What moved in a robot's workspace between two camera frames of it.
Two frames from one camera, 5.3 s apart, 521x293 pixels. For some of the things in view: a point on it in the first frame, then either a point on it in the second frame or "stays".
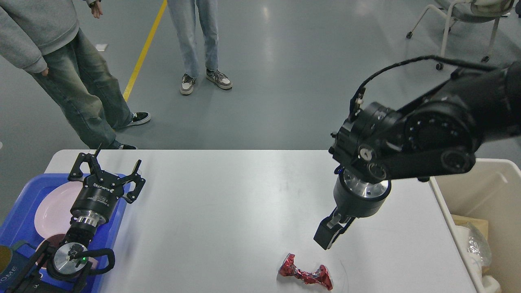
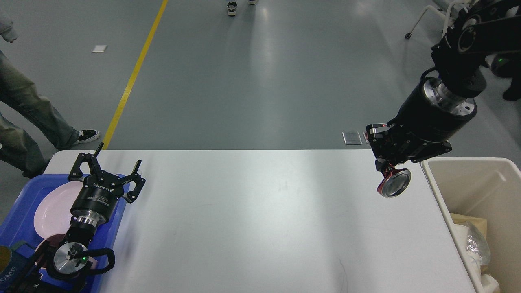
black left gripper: (94, 204) stays
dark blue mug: (13, 265) stays
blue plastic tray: (18, 224) stays
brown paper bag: (459, 220) stays
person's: (66, 81) to (19, 149)
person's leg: (183, 13) to (232, 7)
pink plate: (52, 212) stays
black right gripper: (354, 198) to (430, 112)
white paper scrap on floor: (101, 47) stays
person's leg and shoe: (114, 103) to (20, 99)
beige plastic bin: (490, 189) stays
